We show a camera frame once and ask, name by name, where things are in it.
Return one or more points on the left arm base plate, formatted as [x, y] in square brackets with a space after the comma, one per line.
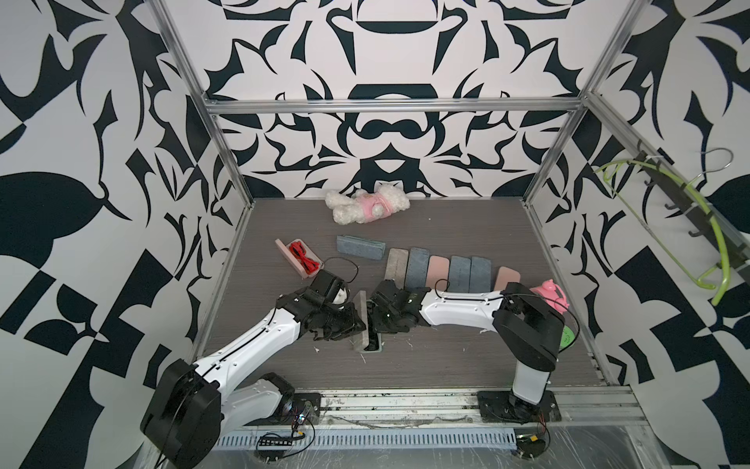
[290, 408]

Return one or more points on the black connector with cables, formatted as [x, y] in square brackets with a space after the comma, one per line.
[274, 442]

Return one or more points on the green clothes hanger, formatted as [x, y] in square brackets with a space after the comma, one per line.
[706, 267]

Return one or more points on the small black electronics box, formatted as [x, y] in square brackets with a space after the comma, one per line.
[530, 447]

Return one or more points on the teal case yellow glasses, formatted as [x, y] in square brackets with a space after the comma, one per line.
[396, 266]

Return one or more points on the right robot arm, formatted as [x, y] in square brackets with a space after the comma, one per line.
[529, 325]

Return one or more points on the pink case purple glasses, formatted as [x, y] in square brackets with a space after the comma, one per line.
[504, 277]

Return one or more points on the teal case black sunglasses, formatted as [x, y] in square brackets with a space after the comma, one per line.
[368, 341]

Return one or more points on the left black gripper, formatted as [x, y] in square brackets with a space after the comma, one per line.
[341, 319]

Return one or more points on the pink alarm clock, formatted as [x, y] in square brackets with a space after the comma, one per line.
[553, 295]

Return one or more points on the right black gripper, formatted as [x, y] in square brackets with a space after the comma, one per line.
[373, 310]

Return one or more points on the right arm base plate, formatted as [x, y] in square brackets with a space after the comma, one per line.
[504, 406]

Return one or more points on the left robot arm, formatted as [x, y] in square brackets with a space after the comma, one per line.
[191, 405]

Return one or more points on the grey case white glasses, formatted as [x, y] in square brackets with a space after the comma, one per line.
[417, 268]

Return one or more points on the grey teal case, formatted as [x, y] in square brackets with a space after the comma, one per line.
[361, 247]

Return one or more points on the black wall hook rack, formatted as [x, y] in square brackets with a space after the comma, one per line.
[687, 205]

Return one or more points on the green round tin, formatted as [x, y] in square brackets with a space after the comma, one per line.
[569, 337]

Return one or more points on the pink case thin glasses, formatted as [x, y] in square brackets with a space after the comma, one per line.
[438, 269]

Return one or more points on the grey case black sunglasses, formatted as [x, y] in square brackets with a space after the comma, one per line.
[480, 275]

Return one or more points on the white pink plush toy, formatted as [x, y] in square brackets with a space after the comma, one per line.
[364, 208]

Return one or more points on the pink case red glasses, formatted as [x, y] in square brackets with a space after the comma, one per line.
[300, 257]

